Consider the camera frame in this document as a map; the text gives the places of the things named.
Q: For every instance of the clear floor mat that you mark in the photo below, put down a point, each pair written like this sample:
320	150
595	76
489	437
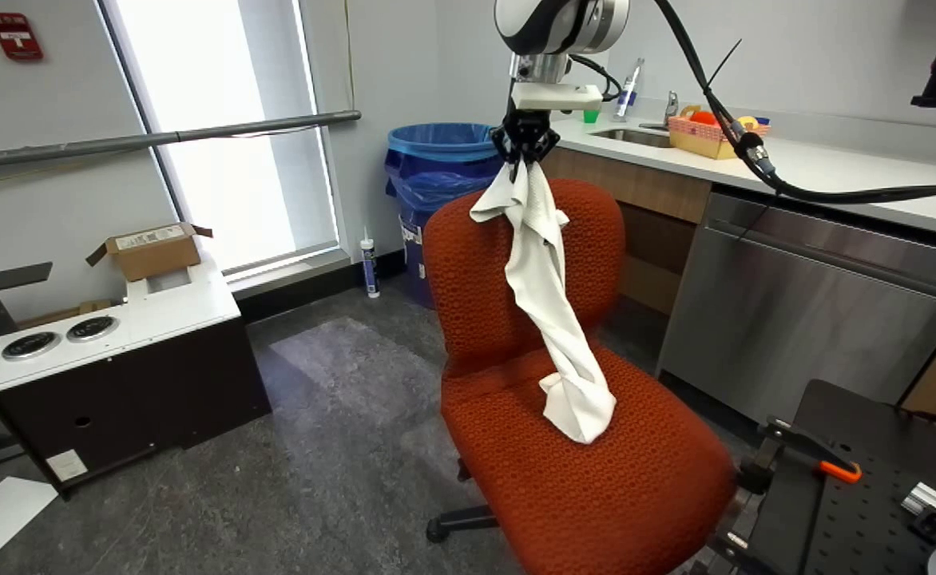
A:
348	368

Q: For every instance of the open cardboard box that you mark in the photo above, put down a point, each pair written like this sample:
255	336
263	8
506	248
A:
150	253

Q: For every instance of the white countertop wooden cabinets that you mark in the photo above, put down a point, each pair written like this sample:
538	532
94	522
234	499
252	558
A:
838	171

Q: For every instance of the large bright window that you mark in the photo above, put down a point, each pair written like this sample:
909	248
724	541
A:
220	66

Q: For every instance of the stainless steel dishwasher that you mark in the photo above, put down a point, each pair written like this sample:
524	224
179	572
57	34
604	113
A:
788	306

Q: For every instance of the yellow box with items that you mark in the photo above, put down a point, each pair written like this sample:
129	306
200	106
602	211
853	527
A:
702	135

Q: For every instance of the steel sink basin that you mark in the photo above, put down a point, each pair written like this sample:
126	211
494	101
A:
638	135

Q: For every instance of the blue lined trash bin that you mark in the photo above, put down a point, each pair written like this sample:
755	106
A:
446	171

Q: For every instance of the red fire alarm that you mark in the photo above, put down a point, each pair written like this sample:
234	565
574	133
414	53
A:
14	36

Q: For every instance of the black perforated table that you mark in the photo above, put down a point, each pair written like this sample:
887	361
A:
871	426

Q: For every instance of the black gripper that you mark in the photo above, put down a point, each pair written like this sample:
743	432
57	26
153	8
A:
524	123

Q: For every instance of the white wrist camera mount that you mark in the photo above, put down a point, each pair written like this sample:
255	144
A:
556	97

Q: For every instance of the red fabric office chair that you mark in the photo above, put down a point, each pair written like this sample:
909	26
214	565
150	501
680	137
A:
595	499

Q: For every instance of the clear spray bottle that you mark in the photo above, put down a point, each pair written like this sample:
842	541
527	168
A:
630	97

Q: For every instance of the white waffle towel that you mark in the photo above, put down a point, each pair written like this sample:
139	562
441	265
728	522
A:
549	297

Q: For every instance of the grey wall handrail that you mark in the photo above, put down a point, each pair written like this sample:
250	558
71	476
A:
168	135

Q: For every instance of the white bottle on floor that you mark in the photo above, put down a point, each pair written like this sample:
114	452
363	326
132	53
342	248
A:
368	273

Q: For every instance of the black desk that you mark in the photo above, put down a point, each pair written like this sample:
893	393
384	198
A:
3	279

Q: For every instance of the green cup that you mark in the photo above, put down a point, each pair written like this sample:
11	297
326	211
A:
592	117

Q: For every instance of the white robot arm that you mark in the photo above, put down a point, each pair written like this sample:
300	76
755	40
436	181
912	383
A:
556	26

